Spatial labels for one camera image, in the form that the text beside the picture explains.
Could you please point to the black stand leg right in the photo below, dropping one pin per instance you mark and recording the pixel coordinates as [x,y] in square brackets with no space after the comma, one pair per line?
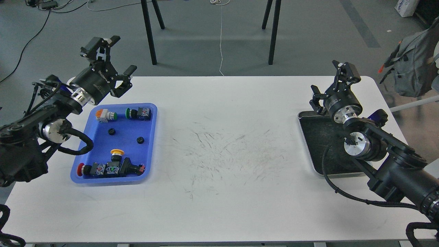
[276,16]

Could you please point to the grey backpack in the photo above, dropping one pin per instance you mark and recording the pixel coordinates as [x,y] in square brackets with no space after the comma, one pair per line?
[413,63]

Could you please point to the black switch block red connector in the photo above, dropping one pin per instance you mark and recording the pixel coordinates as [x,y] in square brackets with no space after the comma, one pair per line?
[121,168]

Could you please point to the red push button switch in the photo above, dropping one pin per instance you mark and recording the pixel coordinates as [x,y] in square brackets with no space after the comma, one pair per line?
[95,170]

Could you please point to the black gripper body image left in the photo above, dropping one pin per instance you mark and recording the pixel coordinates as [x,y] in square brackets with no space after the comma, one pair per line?
[92,85]

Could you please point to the green push button switch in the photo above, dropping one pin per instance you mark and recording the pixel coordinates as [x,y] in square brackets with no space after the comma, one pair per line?
[141,113]

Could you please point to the yellow mushroom push button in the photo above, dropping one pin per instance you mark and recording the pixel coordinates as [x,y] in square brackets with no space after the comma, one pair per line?
[116,155]

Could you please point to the silver metal tray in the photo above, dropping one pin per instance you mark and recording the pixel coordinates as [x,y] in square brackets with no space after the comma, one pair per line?
[324,142]

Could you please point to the white switch orange green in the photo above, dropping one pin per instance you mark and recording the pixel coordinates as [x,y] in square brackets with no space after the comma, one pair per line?
[104,115]

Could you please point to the blue plastic tray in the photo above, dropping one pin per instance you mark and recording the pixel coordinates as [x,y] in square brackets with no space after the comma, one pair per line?
[127,130]

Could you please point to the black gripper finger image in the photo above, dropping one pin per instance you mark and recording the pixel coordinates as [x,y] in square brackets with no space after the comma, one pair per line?
[346,75]
[98,50]
[126,82]
[317,96]

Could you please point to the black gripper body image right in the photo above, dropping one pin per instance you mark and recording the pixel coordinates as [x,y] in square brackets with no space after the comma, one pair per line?
[342,105]

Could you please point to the white box corner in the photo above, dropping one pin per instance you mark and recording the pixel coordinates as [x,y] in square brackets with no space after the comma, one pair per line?
[406,8]

